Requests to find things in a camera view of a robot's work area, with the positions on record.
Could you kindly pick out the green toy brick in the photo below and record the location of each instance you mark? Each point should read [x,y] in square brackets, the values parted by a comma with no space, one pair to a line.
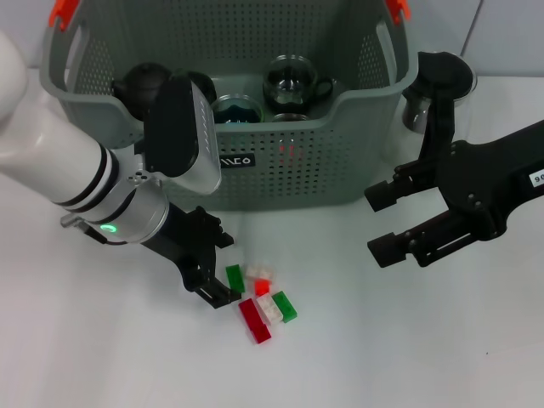
[285,306]
[234,277]

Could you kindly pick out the black clay teapot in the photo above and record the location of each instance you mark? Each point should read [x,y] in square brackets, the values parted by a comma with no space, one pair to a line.
[142,83]

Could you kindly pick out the white translucent toy brick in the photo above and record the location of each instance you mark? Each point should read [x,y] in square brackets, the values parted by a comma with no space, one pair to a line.
[259,273]
[270,309]

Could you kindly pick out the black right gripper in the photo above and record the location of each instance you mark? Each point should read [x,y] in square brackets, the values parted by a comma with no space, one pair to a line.
[484,183]

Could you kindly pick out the grey perforated storage basket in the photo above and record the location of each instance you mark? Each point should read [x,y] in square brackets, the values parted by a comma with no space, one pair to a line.
[297,187]

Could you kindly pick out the small orange toy brick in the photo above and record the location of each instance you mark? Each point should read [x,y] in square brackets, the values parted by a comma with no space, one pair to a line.
[262,287]

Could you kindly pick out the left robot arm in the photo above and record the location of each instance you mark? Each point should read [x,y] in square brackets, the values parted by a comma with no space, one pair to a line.
[64,161]

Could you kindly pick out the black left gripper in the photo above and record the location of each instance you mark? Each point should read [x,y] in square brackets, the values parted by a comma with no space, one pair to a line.
[191,246]

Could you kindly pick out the dark red toy brick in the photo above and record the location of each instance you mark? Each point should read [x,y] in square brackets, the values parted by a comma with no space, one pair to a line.
[255,321]

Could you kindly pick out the orange wedge toy brick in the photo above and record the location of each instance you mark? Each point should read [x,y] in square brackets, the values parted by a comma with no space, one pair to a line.
[289,151]

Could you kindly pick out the glass teacup with black holder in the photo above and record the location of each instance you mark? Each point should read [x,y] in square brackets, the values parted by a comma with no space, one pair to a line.
[289,91]
[291,117]
[206,85]
[238,111]

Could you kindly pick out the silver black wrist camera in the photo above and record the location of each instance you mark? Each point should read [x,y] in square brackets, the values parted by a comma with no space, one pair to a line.
[174,127]

